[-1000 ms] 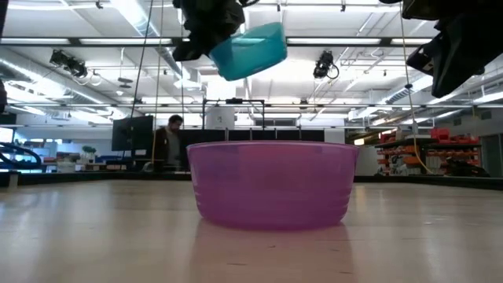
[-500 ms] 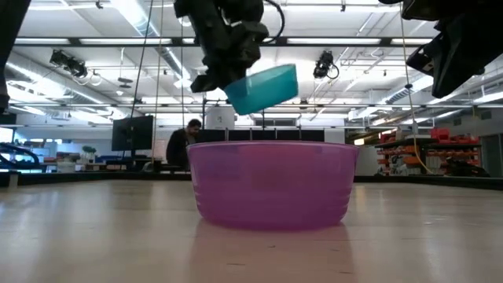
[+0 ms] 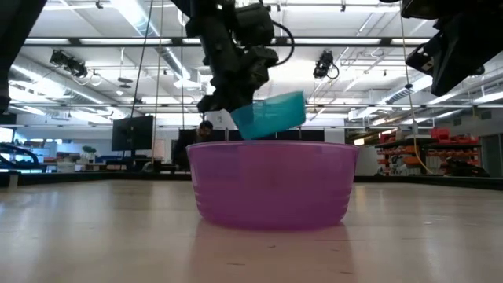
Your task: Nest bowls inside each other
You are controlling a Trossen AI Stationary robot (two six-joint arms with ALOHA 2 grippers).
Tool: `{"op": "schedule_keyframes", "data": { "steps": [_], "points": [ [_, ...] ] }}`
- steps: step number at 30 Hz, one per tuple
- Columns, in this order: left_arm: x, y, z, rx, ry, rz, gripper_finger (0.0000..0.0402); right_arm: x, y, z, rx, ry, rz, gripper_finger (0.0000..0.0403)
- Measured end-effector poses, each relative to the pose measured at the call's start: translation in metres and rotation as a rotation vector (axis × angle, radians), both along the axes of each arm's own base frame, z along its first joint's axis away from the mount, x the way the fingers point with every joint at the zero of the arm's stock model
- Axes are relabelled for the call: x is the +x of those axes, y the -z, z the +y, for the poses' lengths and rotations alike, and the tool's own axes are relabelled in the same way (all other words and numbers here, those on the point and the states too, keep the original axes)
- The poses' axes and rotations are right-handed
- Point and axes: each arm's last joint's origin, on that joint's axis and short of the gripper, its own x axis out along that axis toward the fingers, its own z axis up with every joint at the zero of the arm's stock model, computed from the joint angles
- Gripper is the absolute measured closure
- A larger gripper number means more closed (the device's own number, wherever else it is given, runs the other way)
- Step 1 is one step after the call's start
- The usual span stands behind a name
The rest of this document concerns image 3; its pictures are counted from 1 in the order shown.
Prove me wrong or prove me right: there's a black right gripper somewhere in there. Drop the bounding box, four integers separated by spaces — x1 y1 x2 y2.
431 13 503 97

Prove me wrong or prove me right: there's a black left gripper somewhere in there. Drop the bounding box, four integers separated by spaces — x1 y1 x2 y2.
196 19 279 115

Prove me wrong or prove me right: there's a blue plastic bowl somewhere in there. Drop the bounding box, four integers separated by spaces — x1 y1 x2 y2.
230 90 307 141

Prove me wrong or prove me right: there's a purple plastic bowl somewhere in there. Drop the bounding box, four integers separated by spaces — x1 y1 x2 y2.
186 140 359 231

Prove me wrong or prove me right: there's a person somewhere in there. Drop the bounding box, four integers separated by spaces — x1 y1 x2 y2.
195 119 216 143
446 156 491 178

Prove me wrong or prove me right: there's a black partition panel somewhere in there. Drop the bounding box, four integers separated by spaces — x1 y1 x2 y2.
178 128 326 172

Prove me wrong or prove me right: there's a shelf with orange bins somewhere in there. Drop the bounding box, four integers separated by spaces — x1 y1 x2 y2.
375 127 483 177

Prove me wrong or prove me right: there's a black overhead light beam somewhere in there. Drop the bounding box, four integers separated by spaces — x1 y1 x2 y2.
23 36 433 49

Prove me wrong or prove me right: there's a black computer monitor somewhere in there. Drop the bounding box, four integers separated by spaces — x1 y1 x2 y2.
111 114 155 171

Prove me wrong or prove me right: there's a green potted plant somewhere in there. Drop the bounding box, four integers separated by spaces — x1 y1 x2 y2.
81 145 97 163

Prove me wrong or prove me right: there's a silver ventilation duct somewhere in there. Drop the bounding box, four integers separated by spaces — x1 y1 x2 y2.
387 72 503 105
7 53 130 119

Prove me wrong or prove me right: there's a yellow hanging cable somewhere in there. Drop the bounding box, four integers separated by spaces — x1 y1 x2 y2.
398 15 431 175

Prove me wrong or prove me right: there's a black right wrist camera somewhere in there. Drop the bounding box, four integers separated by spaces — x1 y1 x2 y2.
405 42 434 76

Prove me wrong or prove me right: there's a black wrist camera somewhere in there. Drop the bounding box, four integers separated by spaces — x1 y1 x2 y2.
234 2 275 48
405 42 434 76

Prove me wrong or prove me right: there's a tan hanging rope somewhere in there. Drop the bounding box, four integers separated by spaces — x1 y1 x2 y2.
150 0 165 164

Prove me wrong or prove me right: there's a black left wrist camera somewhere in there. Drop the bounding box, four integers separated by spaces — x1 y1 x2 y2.
234 2 275 48

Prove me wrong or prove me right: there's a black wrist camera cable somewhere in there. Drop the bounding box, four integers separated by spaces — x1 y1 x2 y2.
270 20 296 67

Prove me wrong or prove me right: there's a black hanging cable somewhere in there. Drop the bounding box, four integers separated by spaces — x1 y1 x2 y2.
120 0 155 158

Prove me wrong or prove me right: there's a black metal table frame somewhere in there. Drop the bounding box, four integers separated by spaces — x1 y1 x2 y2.
0 169 503 193

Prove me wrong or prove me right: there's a black curved hose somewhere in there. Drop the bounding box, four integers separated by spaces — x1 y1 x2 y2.
0 141 41 174

